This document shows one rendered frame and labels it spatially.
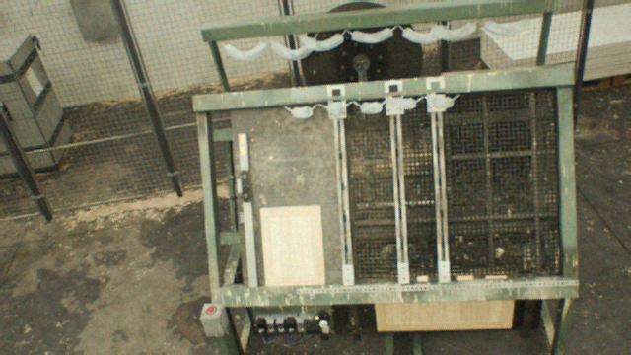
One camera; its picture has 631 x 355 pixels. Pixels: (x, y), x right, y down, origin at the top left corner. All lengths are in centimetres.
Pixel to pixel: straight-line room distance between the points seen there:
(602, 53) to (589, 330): 368
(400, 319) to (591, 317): 145
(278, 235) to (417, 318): 114
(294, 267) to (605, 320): 233
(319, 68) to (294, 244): 118
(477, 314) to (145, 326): 260
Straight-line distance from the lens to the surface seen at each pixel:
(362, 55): 387
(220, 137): 370
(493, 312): 409
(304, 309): 367
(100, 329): 516
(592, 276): 503
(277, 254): 364
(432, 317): 408
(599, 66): 744
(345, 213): 348
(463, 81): 343
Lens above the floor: 348
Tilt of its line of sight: 36 degrees down
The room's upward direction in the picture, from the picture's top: 9 degrees counter-clockwise
